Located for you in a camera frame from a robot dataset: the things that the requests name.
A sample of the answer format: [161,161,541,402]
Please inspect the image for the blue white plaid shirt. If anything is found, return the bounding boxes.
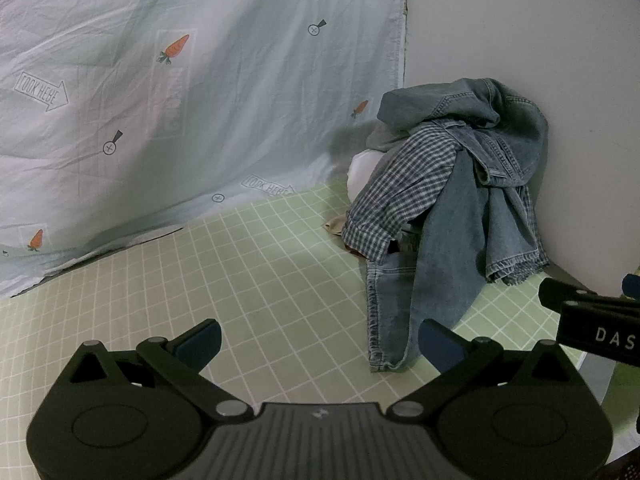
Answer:
[342,125,462,262]

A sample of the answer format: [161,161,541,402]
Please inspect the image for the beige garment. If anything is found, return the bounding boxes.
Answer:
[321,214,352,242]

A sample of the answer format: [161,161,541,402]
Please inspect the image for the grey garment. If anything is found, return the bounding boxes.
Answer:
[364,121,407,155]

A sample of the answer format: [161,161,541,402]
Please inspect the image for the white garment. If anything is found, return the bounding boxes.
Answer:
[347,149,397,207]

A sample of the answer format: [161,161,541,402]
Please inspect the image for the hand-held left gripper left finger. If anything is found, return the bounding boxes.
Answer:
[64,318,254,424]

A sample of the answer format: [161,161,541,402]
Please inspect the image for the carrot print light blue sheet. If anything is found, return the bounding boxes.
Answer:
[0,0,408,300]

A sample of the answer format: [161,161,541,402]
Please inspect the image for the blue denim jacket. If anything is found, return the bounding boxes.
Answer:
[376,78,551,287]

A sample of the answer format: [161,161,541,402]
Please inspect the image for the blue denim jeans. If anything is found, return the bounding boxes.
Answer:
[365,152,493,373]

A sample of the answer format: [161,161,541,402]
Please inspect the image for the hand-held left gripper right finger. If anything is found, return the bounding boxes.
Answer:
[390,318,582,424]

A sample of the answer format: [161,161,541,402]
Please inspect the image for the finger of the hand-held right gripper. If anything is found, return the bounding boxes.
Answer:
[538,277,640,312]

